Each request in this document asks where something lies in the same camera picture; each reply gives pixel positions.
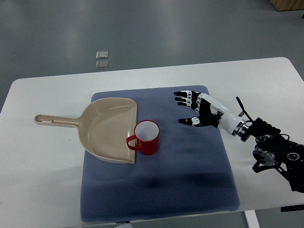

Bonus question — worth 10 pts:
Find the lower metal floor plate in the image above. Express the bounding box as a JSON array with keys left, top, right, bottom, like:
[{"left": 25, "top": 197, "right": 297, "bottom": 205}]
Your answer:
[{"left": 96, "top": 60, "right": 109, "bottom": 69}]

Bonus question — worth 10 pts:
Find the metal floor plate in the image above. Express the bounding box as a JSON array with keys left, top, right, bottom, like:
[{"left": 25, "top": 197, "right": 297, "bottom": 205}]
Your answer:
[
  {"left": 96, "top": 60, "right": 109, "bottom": 69},
  {"left": 95, "top": 51, "right": 108, "bottom": 59}
]

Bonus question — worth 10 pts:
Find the white table leg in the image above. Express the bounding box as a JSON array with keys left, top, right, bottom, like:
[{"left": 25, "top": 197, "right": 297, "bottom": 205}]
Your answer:
[{"left": 244, "top": 210, "right": 260, "bottom": 228}]

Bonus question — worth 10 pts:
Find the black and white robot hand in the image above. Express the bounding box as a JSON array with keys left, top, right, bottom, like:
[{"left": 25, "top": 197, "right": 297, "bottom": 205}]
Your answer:
[{"left": 173, "top": 90, "right": 246, "bottom": 136}]

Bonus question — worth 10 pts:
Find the wooden box corner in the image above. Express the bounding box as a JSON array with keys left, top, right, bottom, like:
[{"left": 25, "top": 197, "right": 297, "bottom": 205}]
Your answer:
[{"left": 269, "top": 0, "right": 304, "bottom": 11}]

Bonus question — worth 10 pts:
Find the upper metal floor plate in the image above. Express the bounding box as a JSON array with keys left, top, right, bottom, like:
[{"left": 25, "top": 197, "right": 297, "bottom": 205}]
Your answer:
[{"left": 95, "top": 51, "right": 108, "bottom": 59}]

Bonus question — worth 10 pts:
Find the blue textured mat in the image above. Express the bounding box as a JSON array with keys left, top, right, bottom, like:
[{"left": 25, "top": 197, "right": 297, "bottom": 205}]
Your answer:
[{"left": 80, "top": 85, "right": 240, "bottom": 222}]

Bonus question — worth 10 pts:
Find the black table control panel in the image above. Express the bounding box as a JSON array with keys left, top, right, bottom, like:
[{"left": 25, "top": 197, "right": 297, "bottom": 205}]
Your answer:
[{"left": 280, "top": 204, "right": 304, "bottom": 212}]

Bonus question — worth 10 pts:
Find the beige plastic dustpan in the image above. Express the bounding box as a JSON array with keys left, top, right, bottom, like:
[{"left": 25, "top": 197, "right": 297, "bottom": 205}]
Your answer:
[{"left": 34, "top": 97, "right": 137, "bottom": 164}]

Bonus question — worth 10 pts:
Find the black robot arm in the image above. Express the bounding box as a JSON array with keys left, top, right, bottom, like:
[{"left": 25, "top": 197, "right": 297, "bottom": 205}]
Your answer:
[{"left": 236, "top": 97, "right": 304, "bottom": 193}]

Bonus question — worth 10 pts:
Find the red plastic mug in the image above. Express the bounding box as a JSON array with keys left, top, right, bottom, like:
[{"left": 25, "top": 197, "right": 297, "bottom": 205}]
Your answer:
[{"left": 126, "top": 119, "right": 160, "bottom": 156}]

